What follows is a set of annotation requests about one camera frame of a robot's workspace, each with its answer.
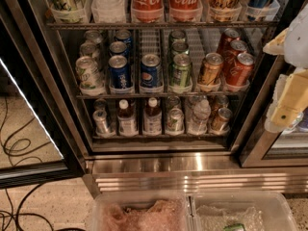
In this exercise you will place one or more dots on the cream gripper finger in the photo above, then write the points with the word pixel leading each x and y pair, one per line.
pixel 276 45
pixel 290 97

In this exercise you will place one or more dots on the brown tea bottle white cap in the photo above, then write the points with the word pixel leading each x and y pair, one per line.
pixel 152 118

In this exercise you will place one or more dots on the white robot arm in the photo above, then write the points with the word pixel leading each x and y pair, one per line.
pixel 295 54

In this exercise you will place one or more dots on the red coca-cola bottle right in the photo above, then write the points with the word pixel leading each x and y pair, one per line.
pixel 184 10

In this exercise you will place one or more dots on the red coca-cola bottle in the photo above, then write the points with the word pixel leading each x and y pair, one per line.
pixel 147 11
pixel 184 10

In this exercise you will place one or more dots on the stainless steel fridge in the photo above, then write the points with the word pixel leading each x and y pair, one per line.
pixel 245 159

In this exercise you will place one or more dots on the green silver can bottom shelf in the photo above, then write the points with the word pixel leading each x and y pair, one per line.
pixel 175 122

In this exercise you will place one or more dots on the red coca-cola bottle left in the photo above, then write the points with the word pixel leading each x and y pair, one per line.
pixel 147 11

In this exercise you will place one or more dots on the brown tea bottle left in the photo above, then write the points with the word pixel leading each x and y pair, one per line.
pixel 126 119

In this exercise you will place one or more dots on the clear ribbed water bottle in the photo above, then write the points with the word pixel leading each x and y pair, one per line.
pixel 108 11

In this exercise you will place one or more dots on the open glass fridge door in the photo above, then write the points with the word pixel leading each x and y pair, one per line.
pixel 41 135

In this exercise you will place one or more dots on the red can front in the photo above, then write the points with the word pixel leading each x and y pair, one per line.
pixel 239 71

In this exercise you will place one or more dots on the red can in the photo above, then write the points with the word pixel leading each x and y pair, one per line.
pixel 239 71
pixel 231 51
pixel 227 36

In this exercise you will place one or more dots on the red can middle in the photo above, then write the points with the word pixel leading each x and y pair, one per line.
pixel 231 51

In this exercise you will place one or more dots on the red can rear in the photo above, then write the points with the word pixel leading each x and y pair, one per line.
pixel 227 36

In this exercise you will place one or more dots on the gold can bottom rear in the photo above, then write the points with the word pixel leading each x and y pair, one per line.
pixel 220 101

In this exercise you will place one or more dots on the gold black tall can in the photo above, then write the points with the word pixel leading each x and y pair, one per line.
pixel 223 10

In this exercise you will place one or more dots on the gold orange can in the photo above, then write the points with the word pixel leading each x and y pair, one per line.
pixel 209 71

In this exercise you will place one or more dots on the gold can bottom front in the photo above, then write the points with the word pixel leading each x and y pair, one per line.
pixel 219 124

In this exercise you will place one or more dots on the blue pepsi can centre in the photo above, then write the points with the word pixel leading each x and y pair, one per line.
pixel 151 73

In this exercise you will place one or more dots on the blue pepsi can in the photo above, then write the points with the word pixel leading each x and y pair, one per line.
pixel 120 76
pixel 151 73
pixel 118 48
pixel 124 36

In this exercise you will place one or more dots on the clear plastic bin right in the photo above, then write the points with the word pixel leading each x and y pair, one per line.
pixel 256 210

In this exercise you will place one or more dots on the clear plastic bin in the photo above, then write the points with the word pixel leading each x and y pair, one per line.
pixel 141 211
pixel 256 210

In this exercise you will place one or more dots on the green can in bin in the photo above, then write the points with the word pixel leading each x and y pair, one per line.
pixel 234 227

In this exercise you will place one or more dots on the blue pepsi can rear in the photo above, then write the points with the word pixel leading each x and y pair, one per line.
pixel 124 36

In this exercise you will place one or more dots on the blue pepsi can middle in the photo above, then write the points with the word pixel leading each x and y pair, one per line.
pixel 118 48

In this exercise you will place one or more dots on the blue pepsi can front left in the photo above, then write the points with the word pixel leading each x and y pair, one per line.
pixel 120 76

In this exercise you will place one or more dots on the white green can rear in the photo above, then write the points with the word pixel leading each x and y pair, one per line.
pixel 94 36

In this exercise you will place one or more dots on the silver slim can rear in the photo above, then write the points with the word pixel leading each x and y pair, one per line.
pixel 100 104

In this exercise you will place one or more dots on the silver slim can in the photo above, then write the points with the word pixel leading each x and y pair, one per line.
pixel 100 104
pixel 103 123

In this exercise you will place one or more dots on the white green can middle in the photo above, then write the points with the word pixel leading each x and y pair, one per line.
pixel 90 49

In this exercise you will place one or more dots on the white green can front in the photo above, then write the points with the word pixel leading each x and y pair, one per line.
pixel 91 80

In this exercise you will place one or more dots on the silver slim can front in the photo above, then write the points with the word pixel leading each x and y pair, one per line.
pixel 103 123

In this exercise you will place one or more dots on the clear plastic bin left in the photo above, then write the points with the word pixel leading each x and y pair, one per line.
pixel 141 211

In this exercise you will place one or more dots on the green white tall can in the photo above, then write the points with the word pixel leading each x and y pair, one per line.
pixel 71 11

